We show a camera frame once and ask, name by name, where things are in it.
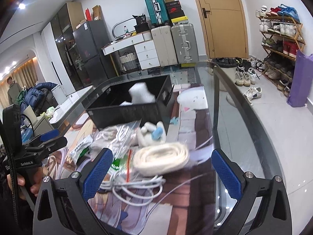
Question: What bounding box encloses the green white snack packet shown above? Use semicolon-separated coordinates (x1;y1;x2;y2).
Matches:
108;157;130;177

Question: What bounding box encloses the white charging cable bundle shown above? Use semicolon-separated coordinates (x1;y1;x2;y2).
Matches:
99;168;167;208

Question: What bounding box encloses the cream rope coil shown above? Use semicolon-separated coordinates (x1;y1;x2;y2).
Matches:
132;142;191;177

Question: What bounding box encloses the white plush toy blue scarf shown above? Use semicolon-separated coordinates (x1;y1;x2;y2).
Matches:
136;121;167;147

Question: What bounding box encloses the white foam wrap roll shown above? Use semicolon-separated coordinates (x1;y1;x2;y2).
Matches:
121;82;156;106

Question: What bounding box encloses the person's left hand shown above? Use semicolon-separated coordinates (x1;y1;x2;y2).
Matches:
6;167;45;197

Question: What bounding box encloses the white side table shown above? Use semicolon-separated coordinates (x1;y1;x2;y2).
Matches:
49;86;94;128

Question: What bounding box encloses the blue puffer jacket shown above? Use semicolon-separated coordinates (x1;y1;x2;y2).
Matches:
19;82;57;115

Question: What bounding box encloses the person in green jacket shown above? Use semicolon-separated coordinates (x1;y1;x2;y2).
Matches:
7;76;22;105

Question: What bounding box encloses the anime print table mat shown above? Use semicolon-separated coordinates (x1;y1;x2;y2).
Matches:
43;84;215;234

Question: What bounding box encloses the black refrigerator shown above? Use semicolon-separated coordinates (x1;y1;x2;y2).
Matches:
73;20;117;86

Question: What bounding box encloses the white sneaker on floor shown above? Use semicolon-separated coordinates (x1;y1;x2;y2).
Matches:
244;87;262;102

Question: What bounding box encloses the black storage box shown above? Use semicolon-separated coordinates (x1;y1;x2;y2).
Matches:
86;75;174;131

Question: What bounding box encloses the wicker basket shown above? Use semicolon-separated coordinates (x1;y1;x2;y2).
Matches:
119;52;139;73

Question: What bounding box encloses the purple bag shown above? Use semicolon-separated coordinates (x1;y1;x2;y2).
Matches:
287;50;313;108

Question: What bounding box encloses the dark glass cabinet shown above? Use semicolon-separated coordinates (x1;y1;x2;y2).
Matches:
50;2;89;90

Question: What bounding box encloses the white desk with drawers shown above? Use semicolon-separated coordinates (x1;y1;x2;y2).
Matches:
101;31;161;71

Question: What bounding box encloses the beige suitcase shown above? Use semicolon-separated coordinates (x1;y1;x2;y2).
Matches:
151;25;178;67

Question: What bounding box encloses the silver suitcase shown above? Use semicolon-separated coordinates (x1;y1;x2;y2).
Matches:
171;23;199;64

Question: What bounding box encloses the wooden shoe rack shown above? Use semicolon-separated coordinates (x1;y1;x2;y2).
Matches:
256;14;306;97

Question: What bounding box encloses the teal suitcase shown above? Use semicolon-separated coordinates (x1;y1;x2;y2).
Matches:
145;0;170;27

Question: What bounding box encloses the stack of shoe boxes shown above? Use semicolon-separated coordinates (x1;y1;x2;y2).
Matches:
165;0;189;25

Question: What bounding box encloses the wooden door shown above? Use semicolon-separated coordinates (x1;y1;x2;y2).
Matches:
196;0;248;58

